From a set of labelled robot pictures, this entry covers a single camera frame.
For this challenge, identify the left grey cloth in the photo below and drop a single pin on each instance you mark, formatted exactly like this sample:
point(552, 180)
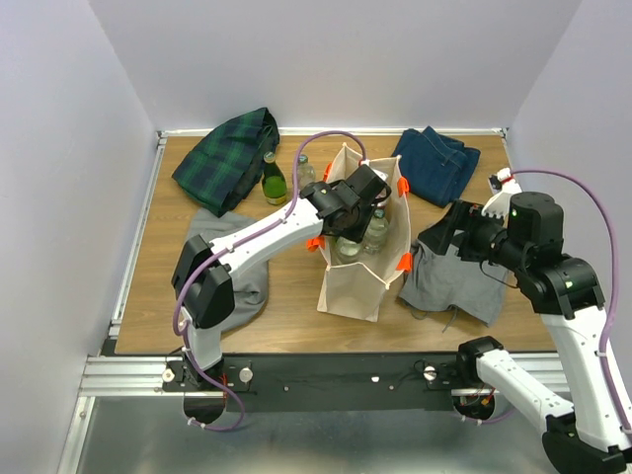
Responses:
point(252, 289)

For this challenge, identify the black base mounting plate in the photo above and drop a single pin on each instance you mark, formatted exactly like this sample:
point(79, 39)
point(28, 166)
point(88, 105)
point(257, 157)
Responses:
point(266, 383)

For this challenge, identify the aluminium frame rail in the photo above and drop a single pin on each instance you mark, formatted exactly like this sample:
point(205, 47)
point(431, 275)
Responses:
point(83, 409)

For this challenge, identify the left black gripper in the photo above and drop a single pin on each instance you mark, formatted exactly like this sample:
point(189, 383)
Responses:
point(358, 233)

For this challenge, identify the right grey shorts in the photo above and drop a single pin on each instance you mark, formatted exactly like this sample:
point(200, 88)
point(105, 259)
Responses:
point(441, 282)

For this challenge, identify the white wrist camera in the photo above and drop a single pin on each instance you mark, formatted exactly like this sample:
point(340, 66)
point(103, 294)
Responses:
point(382, 175)
point(503, 186)

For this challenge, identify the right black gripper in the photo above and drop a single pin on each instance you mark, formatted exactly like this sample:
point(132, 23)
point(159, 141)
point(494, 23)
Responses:
point(463, 215)

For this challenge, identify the clear bottle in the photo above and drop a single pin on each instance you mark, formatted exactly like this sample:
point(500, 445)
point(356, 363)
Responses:
point(347, 251)
point(376, 233)
point(305, 172)

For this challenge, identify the green Perrier bottle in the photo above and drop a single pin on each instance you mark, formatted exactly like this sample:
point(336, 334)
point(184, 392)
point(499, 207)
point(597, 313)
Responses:
point(273, 182)

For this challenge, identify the blue denim jeans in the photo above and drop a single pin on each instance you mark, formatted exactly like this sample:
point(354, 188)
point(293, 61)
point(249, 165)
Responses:
point(437, 167)

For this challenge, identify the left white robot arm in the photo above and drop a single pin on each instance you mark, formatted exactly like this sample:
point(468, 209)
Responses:
point(206, 271)

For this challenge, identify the green plaid cloth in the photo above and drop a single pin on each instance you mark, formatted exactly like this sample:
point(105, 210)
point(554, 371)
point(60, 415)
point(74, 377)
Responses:
point(222, 169)

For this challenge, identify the beige canvas tote bag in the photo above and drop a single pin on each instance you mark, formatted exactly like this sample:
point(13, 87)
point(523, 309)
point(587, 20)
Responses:
point(356, 289)

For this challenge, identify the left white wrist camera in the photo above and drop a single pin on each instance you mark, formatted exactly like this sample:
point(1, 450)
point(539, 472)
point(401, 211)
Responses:
point(382, 175)

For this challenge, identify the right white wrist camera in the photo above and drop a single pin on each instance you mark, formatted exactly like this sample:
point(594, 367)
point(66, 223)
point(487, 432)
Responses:
point(503, 186)

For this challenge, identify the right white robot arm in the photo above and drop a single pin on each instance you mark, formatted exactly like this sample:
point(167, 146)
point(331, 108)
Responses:
point(585, 434)

